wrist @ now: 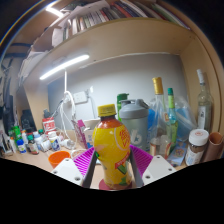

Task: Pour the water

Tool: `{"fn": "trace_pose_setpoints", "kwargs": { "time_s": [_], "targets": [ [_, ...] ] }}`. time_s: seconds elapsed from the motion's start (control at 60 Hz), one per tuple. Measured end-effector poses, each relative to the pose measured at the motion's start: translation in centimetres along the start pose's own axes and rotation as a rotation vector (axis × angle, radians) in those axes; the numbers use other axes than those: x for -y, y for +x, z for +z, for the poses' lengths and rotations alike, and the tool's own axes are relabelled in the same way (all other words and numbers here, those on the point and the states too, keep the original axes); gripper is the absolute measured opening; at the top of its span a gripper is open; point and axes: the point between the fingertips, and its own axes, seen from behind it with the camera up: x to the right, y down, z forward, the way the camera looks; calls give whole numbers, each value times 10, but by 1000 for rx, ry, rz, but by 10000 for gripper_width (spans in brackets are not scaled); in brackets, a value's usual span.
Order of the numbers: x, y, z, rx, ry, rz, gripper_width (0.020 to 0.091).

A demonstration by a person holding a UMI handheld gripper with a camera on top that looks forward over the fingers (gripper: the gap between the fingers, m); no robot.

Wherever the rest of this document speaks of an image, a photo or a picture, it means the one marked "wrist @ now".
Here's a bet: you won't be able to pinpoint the orange plastic cup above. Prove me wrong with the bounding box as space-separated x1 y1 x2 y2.
48 150 72 169

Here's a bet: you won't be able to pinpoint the yellow drink bottle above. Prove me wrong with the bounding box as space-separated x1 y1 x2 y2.
91 103 132 190

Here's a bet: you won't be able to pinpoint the white light bar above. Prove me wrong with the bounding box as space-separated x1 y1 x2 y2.
39 54 91 81

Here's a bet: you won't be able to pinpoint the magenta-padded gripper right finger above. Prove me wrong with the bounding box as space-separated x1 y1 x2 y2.
128 144 177 187

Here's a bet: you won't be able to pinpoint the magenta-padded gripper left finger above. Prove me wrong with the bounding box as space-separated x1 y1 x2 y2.
51 147 100 189

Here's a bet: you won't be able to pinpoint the brown mug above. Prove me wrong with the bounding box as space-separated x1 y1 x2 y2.
203 131 224 163

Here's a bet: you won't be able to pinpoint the hanging clothes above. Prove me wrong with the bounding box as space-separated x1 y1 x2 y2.
0 56 21 134

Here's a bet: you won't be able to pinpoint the grey shaker bottle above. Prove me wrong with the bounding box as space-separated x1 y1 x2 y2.
118 98 150 152

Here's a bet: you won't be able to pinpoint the ceiling light tube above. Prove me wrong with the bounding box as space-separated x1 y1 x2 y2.
44 2 64 18

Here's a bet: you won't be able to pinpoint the green-capped slim bottle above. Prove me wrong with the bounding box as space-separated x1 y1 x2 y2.
166 87 179 151

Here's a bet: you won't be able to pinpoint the red and white canister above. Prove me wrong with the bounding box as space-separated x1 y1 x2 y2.
42 116 57 135

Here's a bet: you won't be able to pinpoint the white and blue carton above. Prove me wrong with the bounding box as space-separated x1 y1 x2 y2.
83 118 101 149

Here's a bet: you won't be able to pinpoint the magenta pouch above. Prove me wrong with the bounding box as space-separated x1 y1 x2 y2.
71 119 88 149

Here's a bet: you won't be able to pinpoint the white wall power outlet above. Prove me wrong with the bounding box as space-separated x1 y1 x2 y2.
72 90 89 105

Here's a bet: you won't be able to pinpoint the yellow-capped clear bottle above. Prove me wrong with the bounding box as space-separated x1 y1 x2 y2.
148 76 171 156

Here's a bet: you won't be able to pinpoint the small printed carton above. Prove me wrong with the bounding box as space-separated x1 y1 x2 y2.
166 141 188 168

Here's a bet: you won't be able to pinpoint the blue plastic bag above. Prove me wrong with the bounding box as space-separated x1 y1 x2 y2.
146 96 199 143

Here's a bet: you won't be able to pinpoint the dark green glass bottle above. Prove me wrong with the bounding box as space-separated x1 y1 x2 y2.
116 92 130 123

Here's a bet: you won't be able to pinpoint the clear glass bottle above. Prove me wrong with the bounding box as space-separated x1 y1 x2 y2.
195 68 214 133

